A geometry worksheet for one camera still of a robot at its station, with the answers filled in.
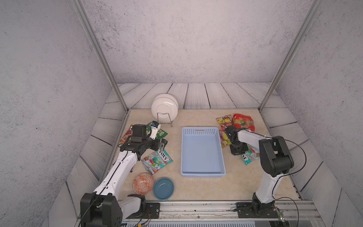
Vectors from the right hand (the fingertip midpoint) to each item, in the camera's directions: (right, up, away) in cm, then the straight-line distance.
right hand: (241, 152), depth 93 cm
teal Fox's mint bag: (-55, -5, -5) cm, 56 cm away
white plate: (-52, +30, +9) cm, 60 cm away
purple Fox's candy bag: (-70, -10, -7) cm, 71 cm away
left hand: (-51, +10, -11) cm, 53 cm away
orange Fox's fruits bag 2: (-10, +8, +6) cm, 13 cm away
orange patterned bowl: (-61, -15, -12) cm, 64 cm away
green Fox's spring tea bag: (-55, +12, +11) cm, 57 cm away
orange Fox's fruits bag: (-6, +20, +18) cm, 27 cm away
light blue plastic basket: (-26, -1, +2) cm, 26 cm away
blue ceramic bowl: (-49, -17, -13) cm, 54 cm away
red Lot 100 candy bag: (+6, +20, +13) cm, 24 cm away
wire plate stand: (-48, +18, +17) cm, 54 cm away
